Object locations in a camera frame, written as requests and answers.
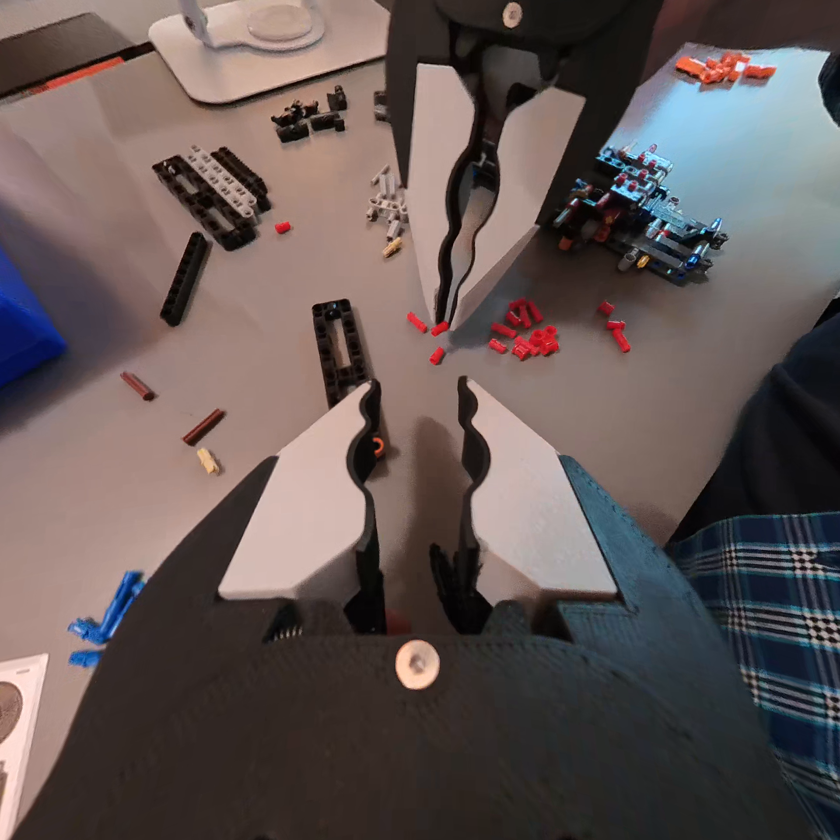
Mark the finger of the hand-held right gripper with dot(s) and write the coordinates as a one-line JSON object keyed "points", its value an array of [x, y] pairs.
{"points": [[430, 151], [538, 164]]}

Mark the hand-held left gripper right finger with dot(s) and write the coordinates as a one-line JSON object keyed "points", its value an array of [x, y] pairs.
{"points": [[544, 525]]}

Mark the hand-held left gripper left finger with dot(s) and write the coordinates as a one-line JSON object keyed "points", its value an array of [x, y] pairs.
{"points": [[302, 512]]}

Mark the multicoloured lego assembly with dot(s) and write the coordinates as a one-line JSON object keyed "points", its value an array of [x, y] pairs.
{"points": [[630, 203]]}

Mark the orange connector block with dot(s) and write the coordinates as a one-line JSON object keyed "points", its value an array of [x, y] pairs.
{"points": [[384, 446]]}

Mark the black lego frame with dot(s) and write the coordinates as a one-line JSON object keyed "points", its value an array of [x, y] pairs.
{"points": [[199, 200], [323, 354]]}

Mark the pile of red pins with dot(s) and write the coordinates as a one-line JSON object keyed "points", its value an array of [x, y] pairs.
{"points": [[541, 341]]}

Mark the red lego pin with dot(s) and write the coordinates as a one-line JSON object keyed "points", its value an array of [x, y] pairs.
{"points": [[417, 321], [437, 355], [439, 328]]}

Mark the pile of dark grey pieces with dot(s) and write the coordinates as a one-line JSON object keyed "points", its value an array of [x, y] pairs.
{"points": [[380, 105]]}

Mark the pile of grey connector pieces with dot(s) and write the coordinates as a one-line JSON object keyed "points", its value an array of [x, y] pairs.
{"points": [[387, 207]]}

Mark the pile of orange pieces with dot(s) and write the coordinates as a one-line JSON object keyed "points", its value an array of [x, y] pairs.
{"points": [[695, 65]]}

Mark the tan connector pin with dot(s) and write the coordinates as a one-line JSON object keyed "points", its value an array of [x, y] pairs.
{"points": [[208, 460], [392, 247]]}

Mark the short brown axle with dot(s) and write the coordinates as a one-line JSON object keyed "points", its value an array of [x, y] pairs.
{"points": [[203, 427]]}

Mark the pile of black connector pieces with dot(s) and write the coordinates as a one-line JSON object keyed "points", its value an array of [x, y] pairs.
{"points": [[292, 131]]}

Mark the short black beam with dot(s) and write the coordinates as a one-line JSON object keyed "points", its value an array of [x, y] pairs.
{"points": [[259, 193], [239, 174]]}

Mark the pile of blue pins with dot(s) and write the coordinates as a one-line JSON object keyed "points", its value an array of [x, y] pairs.
{"points": [[121, 597]]}

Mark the light grey beam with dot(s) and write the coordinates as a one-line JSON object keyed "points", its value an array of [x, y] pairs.
{"points": [[226, 177], [220, 190]]}

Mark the long brown axle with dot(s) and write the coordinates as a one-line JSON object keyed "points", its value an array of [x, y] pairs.
{"points": [[138, 386]]}

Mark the white book stand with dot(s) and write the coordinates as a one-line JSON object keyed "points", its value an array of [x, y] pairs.
{"points": [[197, 59]]}

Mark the long black beam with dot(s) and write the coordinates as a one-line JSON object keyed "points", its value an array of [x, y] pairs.
{"points": [[185, 279]]}

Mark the sticker sheet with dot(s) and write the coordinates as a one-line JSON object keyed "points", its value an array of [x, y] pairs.
{"points": [[26, 676]]}

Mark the blue storage bin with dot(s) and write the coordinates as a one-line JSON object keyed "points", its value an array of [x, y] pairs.
{"points": [[26, 328]]}

